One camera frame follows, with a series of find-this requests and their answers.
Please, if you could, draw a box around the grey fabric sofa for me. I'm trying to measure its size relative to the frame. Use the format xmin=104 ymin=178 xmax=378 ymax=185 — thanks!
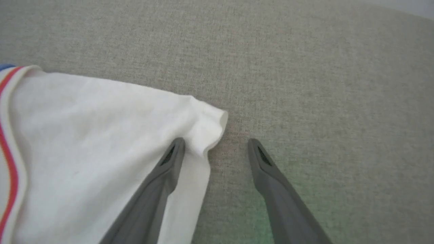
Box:
xmin=0 ymin=0 xmax=434 ymax=244

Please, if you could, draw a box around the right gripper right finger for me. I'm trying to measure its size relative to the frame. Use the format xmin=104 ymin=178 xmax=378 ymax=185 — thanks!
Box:
xmin=247 ymin=138 xmax=335 ymax=244

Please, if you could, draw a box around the blue white sports shirt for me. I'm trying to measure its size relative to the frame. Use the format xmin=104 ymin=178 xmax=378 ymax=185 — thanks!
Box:
xmin=0 ymin=64 xmax=229 ymax=244

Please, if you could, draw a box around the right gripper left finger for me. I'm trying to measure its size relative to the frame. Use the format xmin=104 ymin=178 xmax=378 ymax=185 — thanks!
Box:
xmin=98 ymin=137 xmax=186 ymax=244

